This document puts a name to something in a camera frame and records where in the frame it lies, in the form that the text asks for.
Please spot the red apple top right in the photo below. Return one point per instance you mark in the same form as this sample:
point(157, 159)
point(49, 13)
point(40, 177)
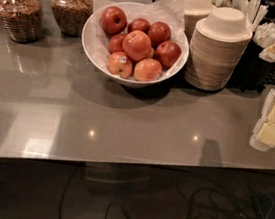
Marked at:
point(158, 33)

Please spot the left glass granola jar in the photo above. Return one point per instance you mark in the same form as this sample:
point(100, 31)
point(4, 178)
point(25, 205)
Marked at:
point(22, 20)

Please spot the glass granola jar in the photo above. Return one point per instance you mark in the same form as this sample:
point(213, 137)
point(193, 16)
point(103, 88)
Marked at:
point(22, 20)
point(71, 15)

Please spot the front stack of paper bowls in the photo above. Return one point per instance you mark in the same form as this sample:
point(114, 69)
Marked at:
point(217, 45)

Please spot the red apple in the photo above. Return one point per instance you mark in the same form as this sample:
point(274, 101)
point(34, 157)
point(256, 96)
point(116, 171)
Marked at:
point(158, 33)
point(115, 43)
point(167, 53)
point(113, 20)
point(139, 24)

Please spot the red apple top left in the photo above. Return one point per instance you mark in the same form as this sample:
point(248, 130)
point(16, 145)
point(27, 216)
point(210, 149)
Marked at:
point(113, 20)

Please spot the red apple left middle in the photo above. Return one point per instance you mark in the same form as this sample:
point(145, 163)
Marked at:
point(115, 43)

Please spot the middle glass granola jar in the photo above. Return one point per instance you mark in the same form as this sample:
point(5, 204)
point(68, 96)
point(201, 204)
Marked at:
point(71, 15)

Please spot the yellow-red apple with sticker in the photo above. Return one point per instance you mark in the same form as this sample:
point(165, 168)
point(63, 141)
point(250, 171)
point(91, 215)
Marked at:
point(119, 64)

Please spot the large red-yellow apple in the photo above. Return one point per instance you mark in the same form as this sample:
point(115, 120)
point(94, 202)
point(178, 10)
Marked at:
point(137, 45)

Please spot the white ceramic bowl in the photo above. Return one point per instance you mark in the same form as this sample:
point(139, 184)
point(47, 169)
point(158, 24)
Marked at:
point(95, 47)

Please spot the red apple top middle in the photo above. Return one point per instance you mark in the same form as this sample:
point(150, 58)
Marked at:
point(139, 24)

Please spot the yellow-red apple front right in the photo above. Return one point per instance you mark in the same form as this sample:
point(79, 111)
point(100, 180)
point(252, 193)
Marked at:
point(147, 70)

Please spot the black condiment organizer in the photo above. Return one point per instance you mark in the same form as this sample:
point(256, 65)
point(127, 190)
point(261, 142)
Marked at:
point(251, 72)

